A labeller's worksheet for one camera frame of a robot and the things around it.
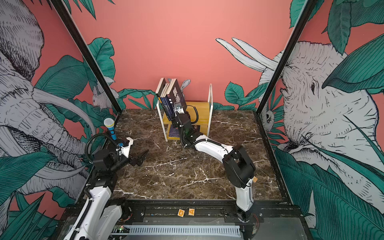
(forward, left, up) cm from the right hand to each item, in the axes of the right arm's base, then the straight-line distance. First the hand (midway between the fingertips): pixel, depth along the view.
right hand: (174, 109), depth 82 cm
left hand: (-18, +17, -8) cm, 26 cm away
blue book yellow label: (-1, +3, +4) cm, 5 cm away
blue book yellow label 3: (-2, -1, +6) cm, 7 cm away
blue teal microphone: (-8, +35, -3) cm, 36 cm away
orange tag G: (-46, -5, -27) cm, 54 cm away
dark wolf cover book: (+5, -1, +7) cm, 8 cm away
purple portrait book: (0, +3, -21) cm, 21 cm away
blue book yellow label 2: (-1, +3, +4) cm, 5 cm away
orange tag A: (-46, -10, -28) cm, 55 cm away
